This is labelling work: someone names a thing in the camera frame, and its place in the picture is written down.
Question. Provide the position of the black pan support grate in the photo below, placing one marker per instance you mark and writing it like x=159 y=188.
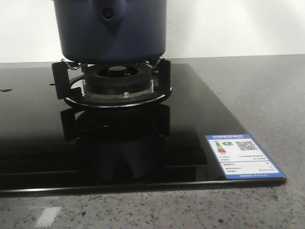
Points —
x=64 y=71

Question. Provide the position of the front gas burner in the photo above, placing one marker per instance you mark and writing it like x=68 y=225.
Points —
x=118 y=86

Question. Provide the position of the blue saucepan with handle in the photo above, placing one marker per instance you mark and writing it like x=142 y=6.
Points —
x=111 y=31

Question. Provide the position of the black glass gas cooktop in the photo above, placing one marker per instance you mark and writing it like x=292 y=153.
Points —
x=48 y=147

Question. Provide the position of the blue energy label sticker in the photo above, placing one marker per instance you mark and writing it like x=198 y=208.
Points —
x=240 y=157

